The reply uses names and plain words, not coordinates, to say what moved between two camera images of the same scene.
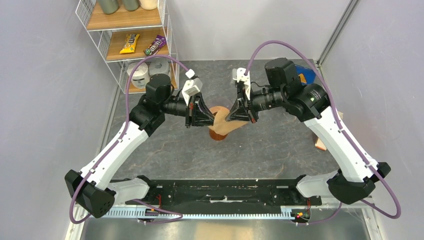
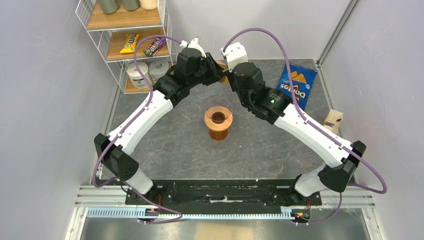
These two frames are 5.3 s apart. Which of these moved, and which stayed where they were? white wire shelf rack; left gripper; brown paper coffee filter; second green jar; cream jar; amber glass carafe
Moved: brown paper coffee filter; left gripper
Stayed: amber glass carafe; second green jar; cream jar; white wire shelf rack
